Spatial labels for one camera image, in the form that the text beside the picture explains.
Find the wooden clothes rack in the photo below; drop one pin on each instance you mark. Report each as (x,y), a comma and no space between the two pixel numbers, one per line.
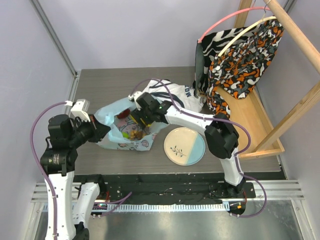
(282,114)

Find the yellow fake banana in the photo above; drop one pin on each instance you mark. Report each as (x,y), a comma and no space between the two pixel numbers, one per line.
(140,122)

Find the zebra print garment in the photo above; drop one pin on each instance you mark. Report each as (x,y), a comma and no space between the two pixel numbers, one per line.
(205,52)

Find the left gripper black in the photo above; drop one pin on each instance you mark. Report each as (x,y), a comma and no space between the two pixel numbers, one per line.
(98,129)

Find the cream and blue plate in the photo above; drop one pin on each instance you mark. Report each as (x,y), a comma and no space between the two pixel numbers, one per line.
(184,146)

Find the orange camouflage print garment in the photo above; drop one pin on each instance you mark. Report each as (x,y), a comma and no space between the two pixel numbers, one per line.
(242,65)

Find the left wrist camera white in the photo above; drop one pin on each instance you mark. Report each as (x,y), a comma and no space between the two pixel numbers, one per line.
(79,110)

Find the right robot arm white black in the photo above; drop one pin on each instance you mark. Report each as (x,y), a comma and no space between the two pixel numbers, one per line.
(220,134)

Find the white slotted cable duct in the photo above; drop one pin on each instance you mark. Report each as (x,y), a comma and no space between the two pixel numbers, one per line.
(134,208)

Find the green fake fruit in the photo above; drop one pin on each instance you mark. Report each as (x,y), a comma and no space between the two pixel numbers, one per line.
(126,135)

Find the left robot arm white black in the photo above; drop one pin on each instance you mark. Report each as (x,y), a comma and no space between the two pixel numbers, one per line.
(68,221)

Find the red fake apple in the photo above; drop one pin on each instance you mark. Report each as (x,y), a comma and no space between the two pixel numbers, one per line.
(124,114)

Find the cream hanger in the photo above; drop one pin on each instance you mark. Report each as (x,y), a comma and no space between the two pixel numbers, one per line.
(248,29)

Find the pink hanger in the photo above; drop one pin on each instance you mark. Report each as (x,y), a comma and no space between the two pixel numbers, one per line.
(241,17)

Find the white jersey with navy trim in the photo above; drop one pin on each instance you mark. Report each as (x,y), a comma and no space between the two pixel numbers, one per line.
(183,95)

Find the aluminium frame post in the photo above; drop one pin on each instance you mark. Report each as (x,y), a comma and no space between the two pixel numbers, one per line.
(53,35)

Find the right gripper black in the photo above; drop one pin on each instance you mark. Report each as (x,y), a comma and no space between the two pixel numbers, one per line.
(139,117)

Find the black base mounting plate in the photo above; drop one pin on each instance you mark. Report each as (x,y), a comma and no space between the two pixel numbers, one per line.
(170,189)

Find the light blue plastic bag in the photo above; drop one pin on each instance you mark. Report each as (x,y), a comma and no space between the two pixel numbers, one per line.
(114,139)

